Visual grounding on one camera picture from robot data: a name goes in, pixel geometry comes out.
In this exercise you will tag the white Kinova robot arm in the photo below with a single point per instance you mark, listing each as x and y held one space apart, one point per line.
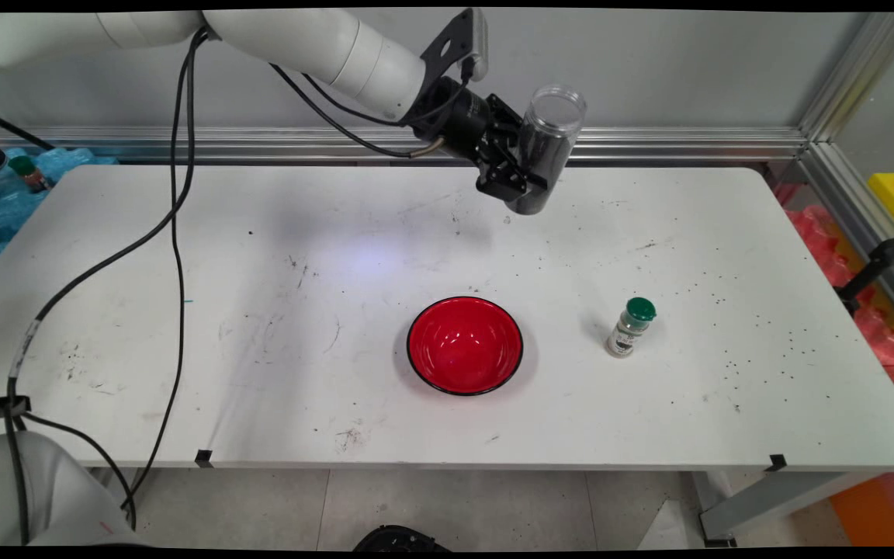
323 39

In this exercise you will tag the clear jar with black seeds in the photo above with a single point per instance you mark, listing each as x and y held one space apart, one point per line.
552 128

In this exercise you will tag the red bowl with black rim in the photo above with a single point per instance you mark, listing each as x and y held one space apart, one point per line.
464 349

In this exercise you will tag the spice shaker with green cap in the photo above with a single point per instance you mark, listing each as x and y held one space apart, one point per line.
629 330

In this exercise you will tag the blue plastic bag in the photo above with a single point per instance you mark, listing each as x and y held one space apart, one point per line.
5 206

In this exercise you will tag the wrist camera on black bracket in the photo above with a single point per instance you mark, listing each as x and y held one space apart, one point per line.
455 39

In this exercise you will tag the red plastic bag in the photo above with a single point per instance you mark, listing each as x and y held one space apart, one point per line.
819 241

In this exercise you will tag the small bottle with green cap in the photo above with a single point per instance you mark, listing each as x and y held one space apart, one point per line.
28 172

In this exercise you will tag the upright aluminium frame post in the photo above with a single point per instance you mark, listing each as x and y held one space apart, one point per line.
858 70

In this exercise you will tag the black stand pole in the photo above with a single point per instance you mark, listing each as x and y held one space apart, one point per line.
878 264

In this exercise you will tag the orange floor mat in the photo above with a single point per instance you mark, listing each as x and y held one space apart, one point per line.
878 512

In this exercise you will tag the black tape marker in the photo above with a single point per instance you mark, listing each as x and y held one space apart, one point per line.
203 458
776 463

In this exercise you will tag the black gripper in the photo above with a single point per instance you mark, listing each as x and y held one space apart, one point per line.
459 120

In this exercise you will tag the grey table leg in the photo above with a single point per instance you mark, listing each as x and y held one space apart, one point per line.
773 497

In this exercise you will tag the horizontal aluminium frame rail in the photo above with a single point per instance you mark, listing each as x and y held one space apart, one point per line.
726 144

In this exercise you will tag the side aluminium frame rail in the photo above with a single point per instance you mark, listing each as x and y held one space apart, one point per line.
858 210

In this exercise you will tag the black object on floor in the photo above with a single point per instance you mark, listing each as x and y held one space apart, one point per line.
396 538

